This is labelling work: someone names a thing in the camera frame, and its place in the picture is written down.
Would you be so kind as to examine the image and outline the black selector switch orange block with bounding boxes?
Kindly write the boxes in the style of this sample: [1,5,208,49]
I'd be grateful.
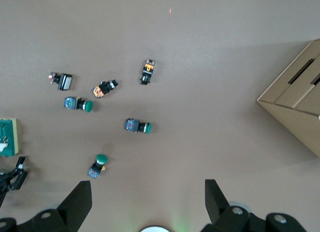
[92,79,120,99]

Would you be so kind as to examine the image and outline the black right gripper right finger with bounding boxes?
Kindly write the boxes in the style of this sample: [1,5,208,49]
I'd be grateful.
[201,179,308,232]

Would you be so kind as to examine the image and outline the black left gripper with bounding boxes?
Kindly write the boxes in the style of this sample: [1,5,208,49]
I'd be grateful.
[0,156,29,205]

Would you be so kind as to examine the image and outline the black switch orange contact block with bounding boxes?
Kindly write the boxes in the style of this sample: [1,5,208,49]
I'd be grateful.
[139,58,158,85]

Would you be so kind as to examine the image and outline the green mushroom pushbutton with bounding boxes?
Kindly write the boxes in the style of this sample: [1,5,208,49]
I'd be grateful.
[63,96,94,113]
[124,118,153,135]
[87,154,109,180]

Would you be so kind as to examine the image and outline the green load switch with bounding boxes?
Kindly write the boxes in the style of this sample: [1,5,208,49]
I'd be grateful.
[0,118,20,157]

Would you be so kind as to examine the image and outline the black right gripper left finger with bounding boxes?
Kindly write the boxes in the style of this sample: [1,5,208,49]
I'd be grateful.
[0,181,93,232]

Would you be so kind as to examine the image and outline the brown cardboard drawer box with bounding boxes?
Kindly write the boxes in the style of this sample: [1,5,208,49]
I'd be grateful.
[256,39,320,158]

